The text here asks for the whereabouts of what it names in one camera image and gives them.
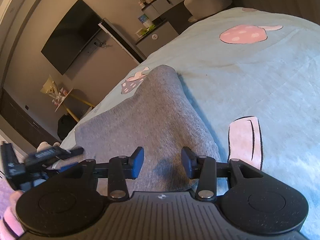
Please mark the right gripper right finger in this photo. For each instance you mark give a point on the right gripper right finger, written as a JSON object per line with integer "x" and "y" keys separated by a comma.
{"x": 206, "y": 170}

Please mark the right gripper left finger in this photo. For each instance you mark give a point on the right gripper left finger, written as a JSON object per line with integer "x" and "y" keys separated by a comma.
{"x": 117, "y": 171}

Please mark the grey sweatpants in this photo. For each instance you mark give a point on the grey sweatpants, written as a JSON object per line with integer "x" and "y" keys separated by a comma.
{"x": 160, "y": 119}

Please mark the left hand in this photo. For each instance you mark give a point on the left hand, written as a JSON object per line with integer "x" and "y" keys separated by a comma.
{"x": 10, "y": 226}

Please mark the yellow leg side table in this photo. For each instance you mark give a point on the yellow leg side table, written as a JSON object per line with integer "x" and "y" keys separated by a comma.
{"x": 75, "y": 103}

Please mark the light blue bed cover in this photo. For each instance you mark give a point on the light blue bed cover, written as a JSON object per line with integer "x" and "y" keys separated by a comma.
{"x": 253, "y": 79}

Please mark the blue white tissue canister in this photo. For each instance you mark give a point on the blue white tissue canister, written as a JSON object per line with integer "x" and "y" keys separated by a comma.
{"x": 144, "y": 20}

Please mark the grey dresser cabinet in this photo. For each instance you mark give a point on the grey dresser cabinet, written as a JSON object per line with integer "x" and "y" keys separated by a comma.
{"x": 171, "y": 18}

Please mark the wall mounted television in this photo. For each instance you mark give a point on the wall mounted television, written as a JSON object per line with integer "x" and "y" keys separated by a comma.
{"x": 73, "y": 33}

